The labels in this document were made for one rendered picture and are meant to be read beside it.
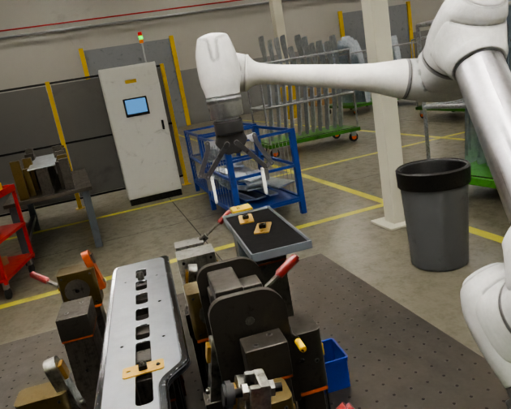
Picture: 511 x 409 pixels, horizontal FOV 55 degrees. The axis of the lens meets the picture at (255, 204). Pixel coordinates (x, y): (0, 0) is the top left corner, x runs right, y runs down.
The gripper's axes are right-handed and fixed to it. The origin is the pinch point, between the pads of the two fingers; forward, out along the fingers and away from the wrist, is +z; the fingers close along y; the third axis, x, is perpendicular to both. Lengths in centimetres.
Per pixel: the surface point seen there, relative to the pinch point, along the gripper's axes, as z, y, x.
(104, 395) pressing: 23, 34, 45
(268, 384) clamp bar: 2, 4, 84
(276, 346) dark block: 11, 1, 60
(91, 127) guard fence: 3, 189, -676
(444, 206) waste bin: 75, -140, -179
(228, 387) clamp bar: 1, 8, 84
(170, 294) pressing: 23.0, 23.7, 3.6
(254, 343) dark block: 11, 4, 59
